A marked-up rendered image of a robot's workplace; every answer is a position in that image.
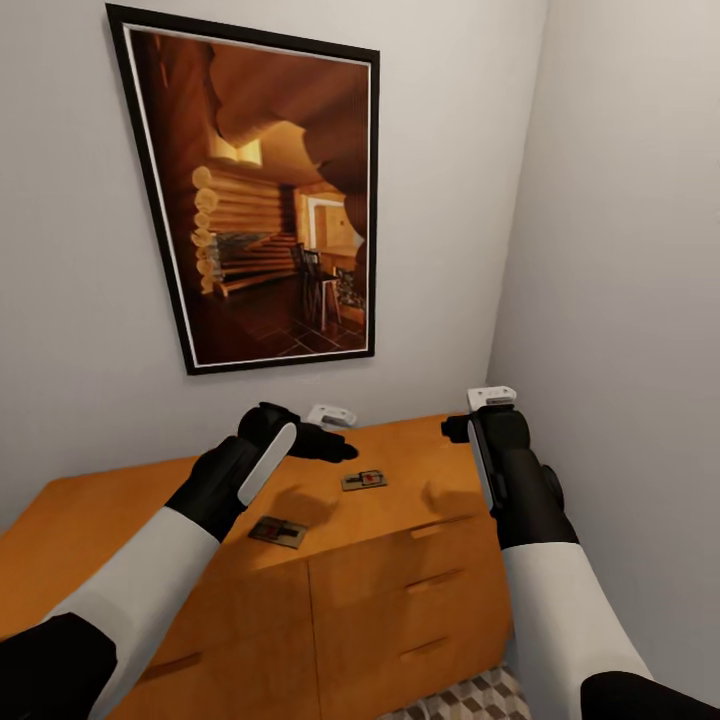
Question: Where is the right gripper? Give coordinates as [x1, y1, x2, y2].
[441, 412, 477, 445]

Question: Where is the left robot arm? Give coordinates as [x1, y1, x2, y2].
[0, 402, 358, 720]

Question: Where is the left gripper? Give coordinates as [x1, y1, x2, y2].
[299, 425, 358, 464]

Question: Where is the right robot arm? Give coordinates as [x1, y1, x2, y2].
[441, 384, 720, 720]

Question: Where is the mousetrap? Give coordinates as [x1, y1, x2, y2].
[343, 471, 387, 491]
[249, 516, 307, 550]

